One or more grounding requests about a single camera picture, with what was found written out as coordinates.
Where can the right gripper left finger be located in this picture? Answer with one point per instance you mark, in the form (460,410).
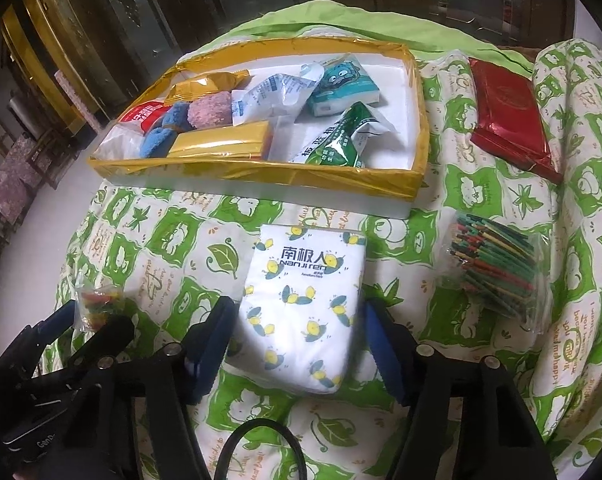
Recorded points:
(205,346)

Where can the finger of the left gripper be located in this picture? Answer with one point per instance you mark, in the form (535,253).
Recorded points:
(112,339)
(51,327)

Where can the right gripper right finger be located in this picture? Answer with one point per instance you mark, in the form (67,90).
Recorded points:
(392,347)

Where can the bee-print tissue pack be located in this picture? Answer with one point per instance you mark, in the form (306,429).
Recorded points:
(297,315)

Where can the white red packet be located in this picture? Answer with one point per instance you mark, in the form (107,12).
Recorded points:
(125,137)

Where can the green white snack packet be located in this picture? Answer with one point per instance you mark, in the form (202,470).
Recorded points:
(342,144)

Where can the pink fluffy ball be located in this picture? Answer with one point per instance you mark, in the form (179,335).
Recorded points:
(210,111)

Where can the gold foil packet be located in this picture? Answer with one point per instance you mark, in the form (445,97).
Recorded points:
(204,85)

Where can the white desiccant packet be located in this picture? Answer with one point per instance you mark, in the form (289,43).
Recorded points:
(277,96)

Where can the teal tissue pack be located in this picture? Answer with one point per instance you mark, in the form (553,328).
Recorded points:
(344,83)

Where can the small bag coloured crayons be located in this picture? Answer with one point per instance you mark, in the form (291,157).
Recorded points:
(96,305)

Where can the green patterned quilt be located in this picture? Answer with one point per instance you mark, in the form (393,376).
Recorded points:
(175,253)

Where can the bag of coloured sticks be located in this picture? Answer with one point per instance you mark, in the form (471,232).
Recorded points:
(506,269)

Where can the blue rolled cloth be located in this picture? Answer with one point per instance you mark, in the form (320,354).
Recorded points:
(161,137)

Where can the gold bar packet in tray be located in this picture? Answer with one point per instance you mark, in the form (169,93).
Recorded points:
(247,141)

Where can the gold-edged white foam tray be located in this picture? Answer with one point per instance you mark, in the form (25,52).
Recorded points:
(334,122)

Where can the red foil packet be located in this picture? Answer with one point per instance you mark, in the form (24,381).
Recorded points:
(509,125)

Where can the ornate glass door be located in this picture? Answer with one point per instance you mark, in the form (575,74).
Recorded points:
(103,53)

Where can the plain green sheet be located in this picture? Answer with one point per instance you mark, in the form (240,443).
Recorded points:
(426,39)

